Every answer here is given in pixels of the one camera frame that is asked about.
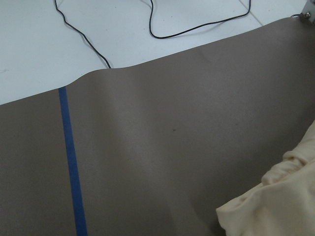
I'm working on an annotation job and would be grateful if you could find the thin black desk cable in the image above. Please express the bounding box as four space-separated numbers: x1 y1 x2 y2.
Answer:
53 0 252 69

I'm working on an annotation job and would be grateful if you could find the cream long-sleeve printed shirt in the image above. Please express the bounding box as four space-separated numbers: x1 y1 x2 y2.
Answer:
216 124 315 236

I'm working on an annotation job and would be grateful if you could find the aluminium frame post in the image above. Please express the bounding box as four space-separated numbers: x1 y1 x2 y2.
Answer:
300 0 315 24

